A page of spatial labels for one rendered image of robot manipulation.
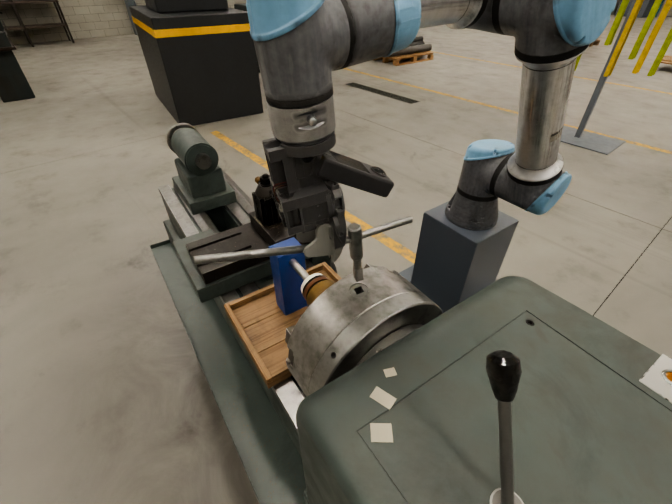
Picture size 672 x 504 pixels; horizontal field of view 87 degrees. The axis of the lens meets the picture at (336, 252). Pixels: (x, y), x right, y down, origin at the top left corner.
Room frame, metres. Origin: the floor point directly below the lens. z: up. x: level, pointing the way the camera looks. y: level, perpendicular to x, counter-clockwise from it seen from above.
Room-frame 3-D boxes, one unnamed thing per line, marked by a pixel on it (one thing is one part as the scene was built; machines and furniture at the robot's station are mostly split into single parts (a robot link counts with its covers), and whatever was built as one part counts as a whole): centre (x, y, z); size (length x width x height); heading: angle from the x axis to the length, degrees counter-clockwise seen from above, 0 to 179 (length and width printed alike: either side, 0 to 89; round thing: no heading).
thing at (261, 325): (0.70, 0.10, 0.88); 0.36 x 0.30 x 0.04; 124
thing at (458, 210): (0.91, -0.41, 1.15); 0.15 x 0.15 x 0.10
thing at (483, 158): (0.90, -0.42, 1.27); 0.13 x 0.12 x 0.14; 36
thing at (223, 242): (0.98, 0.28, 0.95); 0.43 x 0.18 x 0.04; 124
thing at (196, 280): (1.03, 0.29, 0.89); 0.53 x 0.30 x 0.06; 124
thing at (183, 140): (1.45, 0.61, 1.01); 0.30 x 0.20 x 0.29; 34
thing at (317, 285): (0.58, 0.03, 1.08); 0.09 x 0.09 x 0.09; 34
